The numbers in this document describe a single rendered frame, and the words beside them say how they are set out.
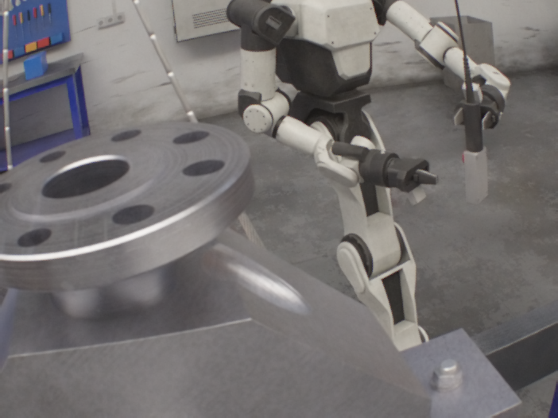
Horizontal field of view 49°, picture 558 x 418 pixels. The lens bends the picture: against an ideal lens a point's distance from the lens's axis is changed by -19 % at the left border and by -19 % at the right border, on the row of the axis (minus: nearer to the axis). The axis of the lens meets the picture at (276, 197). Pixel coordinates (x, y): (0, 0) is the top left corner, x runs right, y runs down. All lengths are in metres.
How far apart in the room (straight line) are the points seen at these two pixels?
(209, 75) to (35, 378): 5.38
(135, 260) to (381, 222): 1.63
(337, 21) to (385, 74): 4.35
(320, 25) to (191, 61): 4.02
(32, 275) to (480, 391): 0.48
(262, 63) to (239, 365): 1.36
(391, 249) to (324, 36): 0.64
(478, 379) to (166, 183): 0.41
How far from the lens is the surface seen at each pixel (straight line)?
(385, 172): 1.76
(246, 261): 0.62
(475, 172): 1.59
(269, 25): 1.76
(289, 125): 1.86
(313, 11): 1.81
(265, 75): 1.83
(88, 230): 0.44
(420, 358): 0.78
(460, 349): 0.79
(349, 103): 1.94
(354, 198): 1.98
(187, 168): 0.51
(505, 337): 1.21
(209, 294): 0.53
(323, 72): 1.87
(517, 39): 6.80
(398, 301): 2.13
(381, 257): 2.03
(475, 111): 1.56
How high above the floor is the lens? 1.58
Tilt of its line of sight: 23 degrees down
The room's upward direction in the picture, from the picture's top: 9 degrees counter-clockwise
